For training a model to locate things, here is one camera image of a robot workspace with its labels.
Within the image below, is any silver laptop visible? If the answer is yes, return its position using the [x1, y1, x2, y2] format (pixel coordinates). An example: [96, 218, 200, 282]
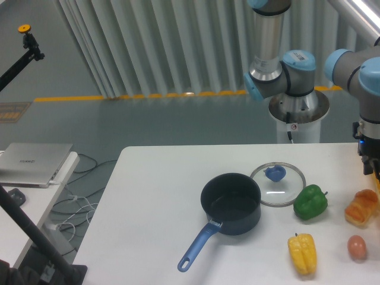
[1, 142, 72, 188]

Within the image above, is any green bell pepper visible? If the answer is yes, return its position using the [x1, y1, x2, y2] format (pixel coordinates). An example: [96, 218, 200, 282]
[293, 184, 328, 220]

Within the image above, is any white side table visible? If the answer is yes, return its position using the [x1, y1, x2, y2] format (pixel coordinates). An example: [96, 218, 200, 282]
[1, 152, 80, 268]

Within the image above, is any small black table mount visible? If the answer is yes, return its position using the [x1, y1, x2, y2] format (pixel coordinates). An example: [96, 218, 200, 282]
[8, 188, 26, 206]

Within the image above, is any glass lid blue knob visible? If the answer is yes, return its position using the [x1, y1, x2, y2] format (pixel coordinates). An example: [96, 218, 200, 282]
[250, 162, 306, 207]

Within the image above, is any black tripod pole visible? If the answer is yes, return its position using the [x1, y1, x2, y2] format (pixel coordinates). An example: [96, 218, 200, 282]
[1, 186, 87, 284]

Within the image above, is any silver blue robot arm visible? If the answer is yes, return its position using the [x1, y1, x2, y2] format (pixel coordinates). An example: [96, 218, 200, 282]
[244, 1, 379, 175]

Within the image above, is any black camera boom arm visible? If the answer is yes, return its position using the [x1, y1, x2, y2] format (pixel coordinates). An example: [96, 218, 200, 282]
[1, 24, 45, 91]

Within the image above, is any yellow bell pepper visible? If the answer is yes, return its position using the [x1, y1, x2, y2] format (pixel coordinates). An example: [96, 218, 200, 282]
[287, 233, 317, 276]

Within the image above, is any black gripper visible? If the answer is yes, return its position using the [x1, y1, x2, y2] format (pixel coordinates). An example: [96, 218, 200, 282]
[352, 121, 379, 175]

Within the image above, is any dark blue saucepan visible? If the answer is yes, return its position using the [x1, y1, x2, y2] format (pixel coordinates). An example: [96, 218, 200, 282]
[177, 173, 261, 273]

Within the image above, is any orange bread loaf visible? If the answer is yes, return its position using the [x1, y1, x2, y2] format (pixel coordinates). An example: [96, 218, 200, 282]
[344, 189, 378, 227]

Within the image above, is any white cable bundle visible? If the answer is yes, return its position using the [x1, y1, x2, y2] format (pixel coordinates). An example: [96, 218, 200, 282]
[56, 194, 99, 247]

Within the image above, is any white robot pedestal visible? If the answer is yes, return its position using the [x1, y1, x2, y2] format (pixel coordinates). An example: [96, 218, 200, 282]
[268, 90, 330, 144]

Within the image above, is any brown egg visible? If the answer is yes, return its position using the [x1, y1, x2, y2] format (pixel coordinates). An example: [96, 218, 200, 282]
[347, 235, 367, 259]

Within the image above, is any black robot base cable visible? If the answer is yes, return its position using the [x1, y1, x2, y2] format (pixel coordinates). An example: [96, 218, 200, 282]
[285, 111, 295, 144]

